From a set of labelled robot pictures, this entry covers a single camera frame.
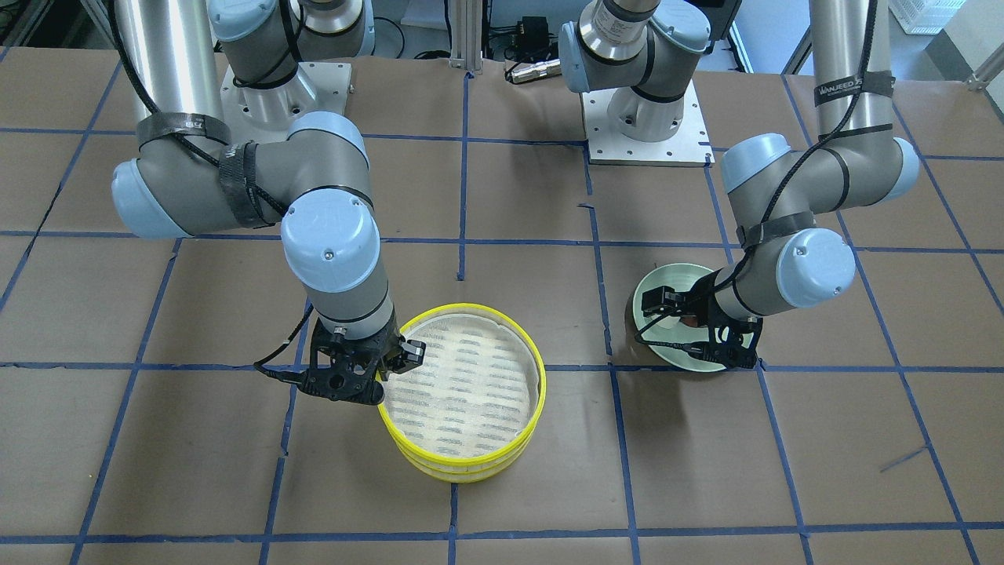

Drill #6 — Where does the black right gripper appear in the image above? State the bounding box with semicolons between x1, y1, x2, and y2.
302;319;426;406

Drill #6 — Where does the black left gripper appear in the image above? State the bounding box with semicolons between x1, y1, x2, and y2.
641;287;763;369

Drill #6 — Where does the yellow bamboo steamer layer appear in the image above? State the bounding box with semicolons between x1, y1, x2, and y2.
379;303;547;458
394;436;532;483

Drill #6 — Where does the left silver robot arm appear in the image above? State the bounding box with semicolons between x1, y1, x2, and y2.
557;1;919;371

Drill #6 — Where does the light green plate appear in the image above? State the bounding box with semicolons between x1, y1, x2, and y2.
631;262;725;373

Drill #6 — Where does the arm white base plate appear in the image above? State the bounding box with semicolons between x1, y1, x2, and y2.
221;62;352;129
580;82;715;167

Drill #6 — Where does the aluminium frame post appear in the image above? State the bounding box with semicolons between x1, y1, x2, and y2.
447;0;486;76

